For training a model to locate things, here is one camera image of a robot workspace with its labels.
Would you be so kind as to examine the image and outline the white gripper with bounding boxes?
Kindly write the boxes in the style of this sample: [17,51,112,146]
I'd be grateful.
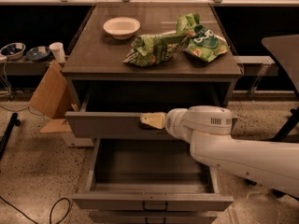
[140,105,232,142]

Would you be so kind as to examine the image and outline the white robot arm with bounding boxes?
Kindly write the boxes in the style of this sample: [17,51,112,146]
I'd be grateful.
[140,105,299,198]

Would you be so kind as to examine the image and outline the grey middle drawer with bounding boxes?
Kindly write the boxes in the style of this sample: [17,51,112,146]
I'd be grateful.
[73,139,233,212]

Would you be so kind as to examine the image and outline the grey drawer cabinet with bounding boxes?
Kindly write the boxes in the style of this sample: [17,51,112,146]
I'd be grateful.
[63,2,241,112]

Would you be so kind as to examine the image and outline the grey bottom drawer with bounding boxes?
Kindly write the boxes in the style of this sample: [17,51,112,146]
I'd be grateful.
[89,211,217,224]

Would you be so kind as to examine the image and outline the dark side table top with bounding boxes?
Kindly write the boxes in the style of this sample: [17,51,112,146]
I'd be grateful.
[262,35,299,94]

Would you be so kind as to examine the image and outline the green chip bag left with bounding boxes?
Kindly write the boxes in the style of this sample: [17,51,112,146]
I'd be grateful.
[123,34,184,67]

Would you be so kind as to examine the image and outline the green chip bag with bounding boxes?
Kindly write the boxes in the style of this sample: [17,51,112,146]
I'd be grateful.
[176,13,229,63]
[123,34,184,67]

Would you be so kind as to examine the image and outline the green chip bag right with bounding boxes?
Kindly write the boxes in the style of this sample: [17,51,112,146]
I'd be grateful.
[176,13,229,63]

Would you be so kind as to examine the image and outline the brown cardboard box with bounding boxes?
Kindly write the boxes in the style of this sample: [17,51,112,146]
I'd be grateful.
[30,61,78,133]

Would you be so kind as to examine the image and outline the white paper cup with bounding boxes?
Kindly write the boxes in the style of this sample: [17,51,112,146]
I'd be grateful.
[50,42,65,63]

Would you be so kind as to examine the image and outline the black chair base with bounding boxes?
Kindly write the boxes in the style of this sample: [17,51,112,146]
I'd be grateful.
[245,107,299,198]

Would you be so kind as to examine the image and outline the black stand leg left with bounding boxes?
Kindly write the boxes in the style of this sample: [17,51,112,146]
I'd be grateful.
[0,113,21,159]

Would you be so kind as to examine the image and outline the blue white bowl far left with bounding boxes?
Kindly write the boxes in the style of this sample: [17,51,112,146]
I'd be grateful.
[0,42,26,61]

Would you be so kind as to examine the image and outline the black floor cable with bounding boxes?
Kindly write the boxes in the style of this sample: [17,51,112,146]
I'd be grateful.
[0,195,72,224]

